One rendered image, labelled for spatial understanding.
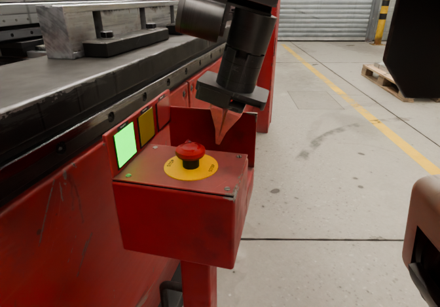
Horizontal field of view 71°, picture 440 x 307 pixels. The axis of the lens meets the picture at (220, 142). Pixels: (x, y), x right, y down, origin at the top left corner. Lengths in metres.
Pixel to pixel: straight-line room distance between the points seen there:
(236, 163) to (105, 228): 0.29
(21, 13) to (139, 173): 0.64
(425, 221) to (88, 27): 0.65
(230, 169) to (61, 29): 0.42
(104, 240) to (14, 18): 0.59
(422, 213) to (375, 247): 1.15
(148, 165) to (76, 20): 0.36
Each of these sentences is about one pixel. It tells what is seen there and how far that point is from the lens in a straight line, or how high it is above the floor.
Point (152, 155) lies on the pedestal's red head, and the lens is 0.45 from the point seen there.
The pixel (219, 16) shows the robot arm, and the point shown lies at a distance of 0.41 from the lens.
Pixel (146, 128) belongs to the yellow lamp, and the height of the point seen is 0.81.
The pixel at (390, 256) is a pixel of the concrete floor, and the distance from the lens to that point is 1.54.
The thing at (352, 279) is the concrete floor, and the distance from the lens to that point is 1.39.
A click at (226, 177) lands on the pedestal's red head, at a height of 0.78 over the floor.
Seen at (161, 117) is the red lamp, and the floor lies 0.81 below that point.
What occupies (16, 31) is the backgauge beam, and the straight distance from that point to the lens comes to 0.94.
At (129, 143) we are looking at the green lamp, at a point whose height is 0.81.
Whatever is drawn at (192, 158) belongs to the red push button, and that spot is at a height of 0.80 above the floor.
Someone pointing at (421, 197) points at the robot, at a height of 0.78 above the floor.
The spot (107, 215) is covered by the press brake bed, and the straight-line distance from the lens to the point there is 0.59.
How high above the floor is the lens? 0.99
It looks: 26 degrees down
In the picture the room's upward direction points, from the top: straight up
